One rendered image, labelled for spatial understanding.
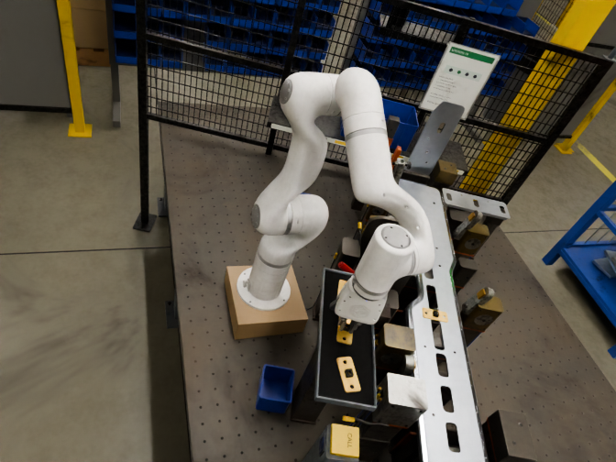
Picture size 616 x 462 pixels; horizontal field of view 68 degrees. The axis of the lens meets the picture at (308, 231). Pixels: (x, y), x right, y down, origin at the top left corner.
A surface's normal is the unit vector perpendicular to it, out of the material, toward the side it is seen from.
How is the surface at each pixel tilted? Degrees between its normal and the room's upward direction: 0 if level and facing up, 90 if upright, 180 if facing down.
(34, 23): 90
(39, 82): 90
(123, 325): 0
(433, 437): 0
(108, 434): 0
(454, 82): 90
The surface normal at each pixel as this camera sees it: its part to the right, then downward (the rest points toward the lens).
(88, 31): 0.31, 0.74
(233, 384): 0.24, -0.67
